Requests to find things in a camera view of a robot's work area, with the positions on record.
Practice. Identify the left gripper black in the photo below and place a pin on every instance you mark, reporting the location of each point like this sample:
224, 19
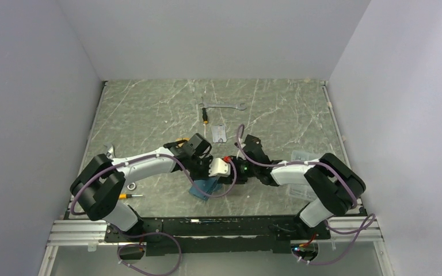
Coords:
205, 174

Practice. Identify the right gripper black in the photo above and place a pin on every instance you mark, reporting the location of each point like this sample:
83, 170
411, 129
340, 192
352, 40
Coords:
239, 179

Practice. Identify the blue leather card holder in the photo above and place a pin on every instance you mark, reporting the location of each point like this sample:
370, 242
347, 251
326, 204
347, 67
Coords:
208, 186

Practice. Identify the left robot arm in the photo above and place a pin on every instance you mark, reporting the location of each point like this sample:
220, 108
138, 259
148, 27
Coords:
97, 188

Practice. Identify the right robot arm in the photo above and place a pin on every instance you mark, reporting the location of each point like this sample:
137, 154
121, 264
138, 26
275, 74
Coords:
336, 186

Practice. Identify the silver credit card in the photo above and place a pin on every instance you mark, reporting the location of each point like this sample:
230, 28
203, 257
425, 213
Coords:
219, 134

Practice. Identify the clear plastic screw box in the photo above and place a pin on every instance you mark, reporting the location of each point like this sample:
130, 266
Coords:
302, 191

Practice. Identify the silver open-end wrench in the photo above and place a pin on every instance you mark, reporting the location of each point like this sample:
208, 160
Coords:
240, 106

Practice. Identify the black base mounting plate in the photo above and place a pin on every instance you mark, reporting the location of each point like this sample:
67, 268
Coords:
169, 235

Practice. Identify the red adjustable wrench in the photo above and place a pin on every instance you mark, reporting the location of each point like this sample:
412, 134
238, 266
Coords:
110, 153

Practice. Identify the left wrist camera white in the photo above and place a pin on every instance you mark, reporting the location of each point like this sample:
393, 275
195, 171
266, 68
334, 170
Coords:
219, 168

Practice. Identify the yellow handle screwdriver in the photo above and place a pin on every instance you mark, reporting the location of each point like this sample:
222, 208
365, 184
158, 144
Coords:
127, 196

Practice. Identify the aluminium frame rail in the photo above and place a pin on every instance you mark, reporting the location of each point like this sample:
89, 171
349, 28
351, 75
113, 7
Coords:
91, 235

